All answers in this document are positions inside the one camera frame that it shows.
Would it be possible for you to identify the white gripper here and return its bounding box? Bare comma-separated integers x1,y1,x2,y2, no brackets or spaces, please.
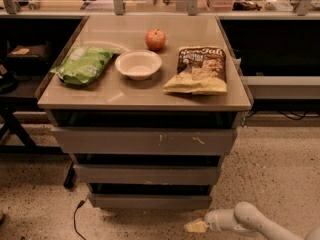
184,209,238,233

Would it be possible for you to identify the grey bottom drawer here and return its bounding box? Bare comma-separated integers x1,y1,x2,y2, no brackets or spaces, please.
88,183,212,210

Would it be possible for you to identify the grey drawer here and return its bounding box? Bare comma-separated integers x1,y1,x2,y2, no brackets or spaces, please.
73,154,221,185
88,183,212,210
49,110,238,156

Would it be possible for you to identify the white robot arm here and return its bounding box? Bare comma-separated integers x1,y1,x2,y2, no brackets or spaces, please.
184,202,320,240

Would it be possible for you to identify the grey middle drawer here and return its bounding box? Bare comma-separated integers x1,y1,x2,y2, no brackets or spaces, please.
73,154,221,185

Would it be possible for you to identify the grey drawer cabinet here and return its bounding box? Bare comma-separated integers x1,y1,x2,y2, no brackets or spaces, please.
34,14,254,198

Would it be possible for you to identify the grey top drawer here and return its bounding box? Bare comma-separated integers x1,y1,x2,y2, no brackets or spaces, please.
49,110,238,156

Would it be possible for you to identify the brown yellow chip bag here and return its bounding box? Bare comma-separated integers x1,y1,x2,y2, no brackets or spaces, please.
163,45,227,95

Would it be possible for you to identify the white bowl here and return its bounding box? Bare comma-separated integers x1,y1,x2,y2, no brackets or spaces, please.
115,50,162,81

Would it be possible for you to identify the red apple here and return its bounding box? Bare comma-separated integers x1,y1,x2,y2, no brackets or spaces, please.
145,29,166,51

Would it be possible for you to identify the green chip bag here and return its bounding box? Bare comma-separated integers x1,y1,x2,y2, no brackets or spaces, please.
51,46,119,86

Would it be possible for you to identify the black table stand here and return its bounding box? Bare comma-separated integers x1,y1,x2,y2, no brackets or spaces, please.
0,100,77,189

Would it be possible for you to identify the dark bag with label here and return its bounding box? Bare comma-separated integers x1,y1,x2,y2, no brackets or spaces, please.
5,45,50,75

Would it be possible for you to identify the black cable on floor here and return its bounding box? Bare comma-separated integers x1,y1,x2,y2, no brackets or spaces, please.
73,198,88,240

